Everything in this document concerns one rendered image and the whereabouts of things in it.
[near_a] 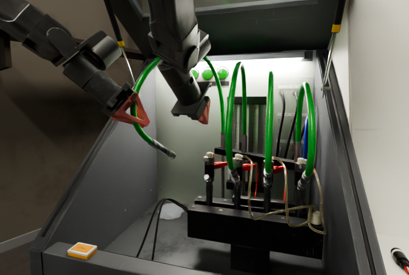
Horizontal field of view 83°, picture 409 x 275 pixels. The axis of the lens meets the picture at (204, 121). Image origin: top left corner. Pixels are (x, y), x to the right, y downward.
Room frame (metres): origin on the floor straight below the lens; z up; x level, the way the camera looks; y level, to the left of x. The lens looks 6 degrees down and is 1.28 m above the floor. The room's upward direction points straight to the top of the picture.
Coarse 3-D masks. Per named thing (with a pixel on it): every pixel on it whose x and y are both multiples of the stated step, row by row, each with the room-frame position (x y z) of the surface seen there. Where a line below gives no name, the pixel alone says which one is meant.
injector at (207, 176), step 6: (204, 162) 0.64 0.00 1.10; (210, 162) 0.63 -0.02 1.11; (204, 168) 0.64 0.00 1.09; (210, 168) 0.63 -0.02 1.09; (204, 174) 0.64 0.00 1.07; (210, 174) 0.63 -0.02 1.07; (210, 180) 0.62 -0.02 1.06; (210, 186) 0.63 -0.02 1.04; (210, 192) 0.63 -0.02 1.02; (210, 198) 0.63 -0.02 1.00; (210, 204) 0.63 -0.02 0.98
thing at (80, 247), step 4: (80, 244) 0.48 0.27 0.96; (72, 248) 0.47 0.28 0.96; (76, 248) 0.47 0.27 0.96; (80, 248) 0.47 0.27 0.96; (84, 248) 0.47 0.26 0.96; (88, 248) 0.47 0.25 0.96; (92, 248) 0.47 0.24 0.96; (96, 248) 0.47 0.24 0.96; (68, 252) 0.46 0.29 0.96; (92, 252) 0.46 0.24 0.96; (72, 256) 0.46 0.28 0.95; (76, 256) 0.45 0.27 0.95; (80, 256) 0.45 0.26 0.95; (84, 256) 0.45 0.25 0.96; (88, 256) 0.45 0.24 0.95
